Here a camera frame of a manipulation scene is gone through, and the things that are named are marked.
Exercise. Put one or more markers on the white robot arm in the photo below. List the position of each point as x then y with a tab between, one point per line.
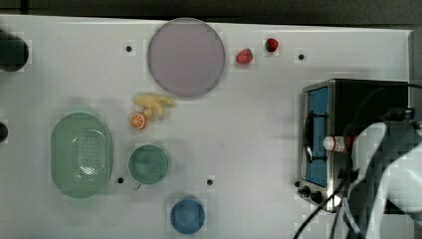
387	159

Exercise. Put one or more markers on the black oven knob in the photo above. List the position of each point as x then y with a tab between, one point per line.
305	191
316	197

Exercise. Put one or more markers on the lilac round plate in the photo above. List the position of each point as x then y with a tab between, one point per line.
186	57

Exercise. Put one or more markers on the black cylinder lower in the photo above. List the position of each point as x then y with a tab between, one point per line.
3	132

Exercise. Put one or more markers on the orange slice toy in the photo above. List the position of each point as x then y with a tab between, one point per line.
138	120

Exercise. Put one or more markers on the black toaster oven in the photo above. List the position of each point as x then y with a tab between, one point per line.
351	105

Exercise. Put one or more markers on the black cylinder upper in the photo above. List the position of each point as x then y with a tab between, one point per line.
14	52

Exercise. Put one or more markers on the red ketchup bottle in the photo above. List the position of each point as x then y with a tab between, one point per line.
339	143

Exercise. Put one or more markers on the green perforated colander basket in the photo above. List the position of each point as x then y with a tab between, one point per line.
81	155

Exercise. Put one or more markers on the pink toy strawberry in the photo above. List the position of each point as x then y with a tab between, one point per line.
244	57

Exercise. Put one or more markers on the green mug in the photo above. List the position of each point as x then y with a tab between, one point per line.
148	164

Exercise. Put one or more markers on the red toy strawberry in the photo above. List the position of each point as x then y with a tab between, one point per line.
272	45

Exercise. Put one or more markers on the blue bowl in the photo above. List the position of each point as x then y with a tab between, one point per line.
187	216

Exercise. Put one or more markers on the black cylinder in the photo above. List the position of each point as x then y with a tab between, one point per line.
3	132
14	52

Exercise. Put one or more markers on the black oven door handle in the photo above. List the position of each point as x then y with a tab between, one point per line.
313	142

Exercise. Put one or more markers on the yellow toy banana bunch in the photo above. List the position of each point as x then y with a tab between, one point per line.
153	104

